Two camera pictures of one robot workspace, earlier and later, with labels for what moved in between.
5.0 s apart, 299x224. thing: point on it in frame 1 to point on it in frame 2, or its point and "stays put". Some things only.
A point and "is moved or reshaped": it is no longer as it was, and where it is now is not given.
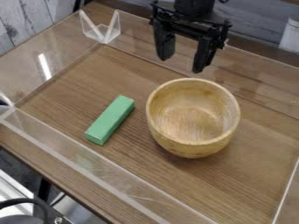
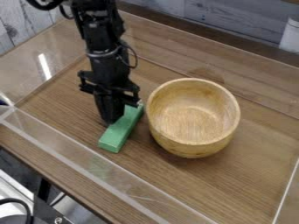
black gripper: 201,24 to 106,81
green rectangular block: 109,120 is moved or reshaped
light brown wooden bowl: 192,115 stays put
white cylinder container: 288,42 stays put
